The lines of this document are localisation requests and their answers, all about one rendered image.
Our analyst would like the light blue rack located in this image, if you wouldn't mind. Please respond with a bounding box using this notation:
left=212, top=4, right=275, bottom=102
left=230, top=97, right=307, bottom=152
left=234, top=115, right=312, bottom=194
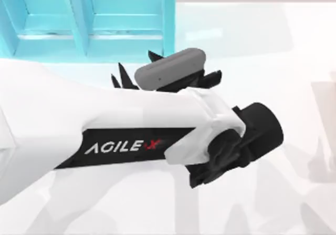
left=0, top=0, right=176, bottom=64

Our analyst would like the pale grey rounded box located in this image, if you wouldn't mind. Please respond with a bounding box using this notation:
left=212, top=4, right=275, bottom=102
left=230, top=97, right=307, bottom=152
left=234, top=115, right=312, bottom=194
left=134, top=47, right=206, bottom=91

